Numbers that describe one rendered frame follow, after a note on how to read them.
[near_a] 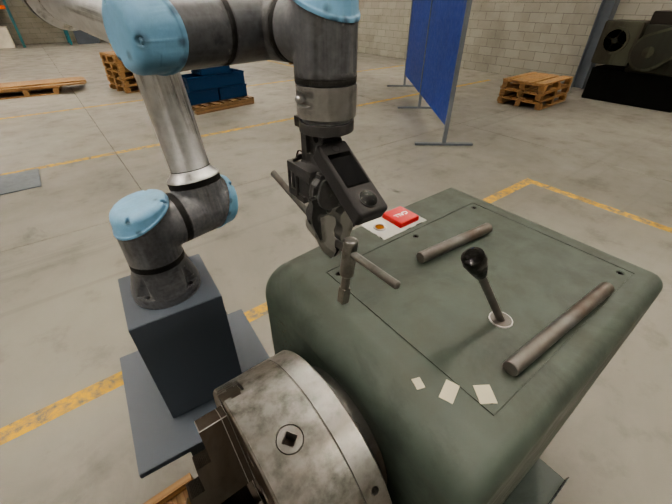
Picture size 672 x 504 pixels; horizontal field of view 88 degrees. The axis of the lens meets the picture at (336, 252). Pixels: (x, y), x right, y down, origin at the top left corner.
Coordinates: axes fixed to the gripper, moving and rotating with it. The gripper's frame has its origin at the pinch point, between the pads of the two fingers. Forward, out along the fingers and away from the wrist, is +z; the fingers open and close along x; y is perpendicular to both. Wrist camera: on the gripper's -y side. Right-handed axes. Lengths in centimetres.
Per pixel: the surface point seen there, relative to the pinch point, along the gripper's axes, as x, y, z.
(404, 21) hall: -974, 913, 28
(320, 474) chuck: 17.8, -20.5, 12.5
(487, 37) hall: -974, 600, 53
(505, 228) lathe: -41.9, -6.4, 8.3
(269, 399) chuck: 18.5, -9.9, 10.2
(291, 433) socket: 18.4, -15.2, 10.6
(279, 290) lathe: 6.7, 8.2, 10.5
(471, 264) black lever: -7.6, -18.4, -5.4
